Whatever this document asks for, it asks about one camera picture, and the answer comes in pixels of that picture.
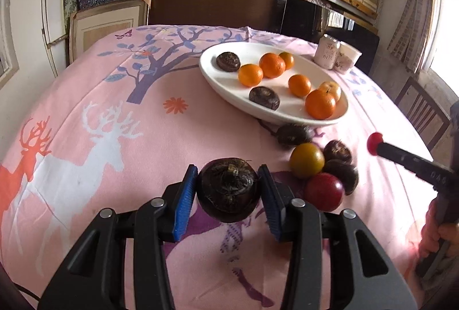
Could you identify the wooden chair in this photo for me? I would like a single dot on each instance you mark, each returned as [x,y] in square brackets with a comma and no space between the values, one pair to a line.
[412,82]

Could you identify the white framed window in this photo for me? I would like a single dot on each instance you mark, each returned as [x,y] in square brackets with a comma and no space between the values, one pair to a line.
[5,55]

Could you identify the checked curtain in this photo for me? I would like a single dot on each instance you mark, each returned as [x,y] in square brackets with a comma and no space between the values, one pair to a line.
[412,9]

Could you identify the medium orange mandarin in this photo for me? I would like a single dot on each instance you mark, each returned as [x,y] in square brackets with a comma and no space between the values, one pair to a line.
[250,75]

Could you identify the yellow green round fruit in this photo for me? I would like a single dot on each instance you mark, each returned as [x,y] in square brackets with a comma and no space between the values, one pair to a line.
[307,160]

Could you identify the white paper cup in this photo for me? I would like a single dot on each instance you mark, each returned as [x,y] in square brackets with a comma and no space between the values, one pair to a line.
[348,59]

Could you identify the pink printed tablecloth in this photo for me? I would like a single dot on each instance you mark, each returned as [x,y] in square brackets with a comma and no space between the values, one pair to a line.
[107,98]

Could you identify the large orange mandarin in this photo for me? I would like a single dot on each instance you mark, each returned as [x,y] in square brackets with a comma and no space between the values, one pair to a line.
[271,65]
[320,104]

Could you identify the small orange mandarin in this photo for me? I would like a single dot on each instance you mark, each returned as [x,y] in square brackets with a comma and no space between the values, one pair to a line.
[299,85]
[288,60]

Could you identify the red cherry tomato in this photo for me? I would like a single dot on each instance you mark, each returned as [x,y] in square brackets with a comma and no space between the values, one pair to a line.
[373,142]

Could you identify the pale yellow round fruit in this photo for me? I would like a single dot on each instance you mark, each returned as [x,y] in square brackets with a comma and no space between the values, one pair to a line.
[331,89]

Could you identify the dark water chestnut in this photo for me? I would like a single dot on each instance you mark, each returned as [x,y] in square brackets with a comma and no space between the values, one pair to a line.
[228,61]
[264,97]
[337,151]
[229,190]
[294,134]
[347,175]

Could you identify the bright window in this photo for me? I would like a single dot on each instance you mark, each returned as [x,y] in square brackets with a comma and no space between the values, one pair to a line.
[448,26]

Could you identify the white oval plate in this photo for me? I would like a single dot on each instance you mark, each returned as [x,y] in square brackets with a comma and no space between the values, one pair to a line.
[222,80]

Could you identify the black glossy furniture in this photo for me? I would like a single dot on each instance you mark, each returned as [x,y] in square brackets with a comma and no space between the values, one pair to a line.
[304,19]

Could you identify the person's right hand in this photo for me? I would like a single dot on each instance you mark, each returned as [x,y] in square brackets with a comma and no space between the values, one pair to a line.
[428,234]

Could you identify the framed picture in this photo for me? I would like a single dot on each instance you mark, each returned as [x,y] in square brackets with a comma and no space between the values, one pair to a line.
[107,30]

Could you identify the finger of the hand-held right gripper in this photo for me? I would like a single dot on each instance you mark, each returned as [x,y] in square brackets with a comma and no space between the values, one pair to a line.
[412,163]

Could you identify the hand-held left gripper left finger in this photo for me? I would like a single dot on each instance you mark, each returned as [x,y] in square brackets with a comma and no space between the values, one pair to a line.
[184,202]

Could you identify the red plum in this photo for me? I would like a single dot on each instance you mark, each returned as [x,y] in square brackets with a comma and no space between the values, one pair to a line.
[323,191]

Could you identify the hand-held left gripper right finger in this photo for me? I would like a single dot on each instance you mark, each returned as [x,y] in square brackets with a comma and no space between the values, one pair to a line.
[270,202]

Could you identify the white leaning boards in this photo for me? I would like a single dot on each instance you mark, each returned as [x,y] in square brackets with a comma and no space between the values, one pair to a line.
[53,9]

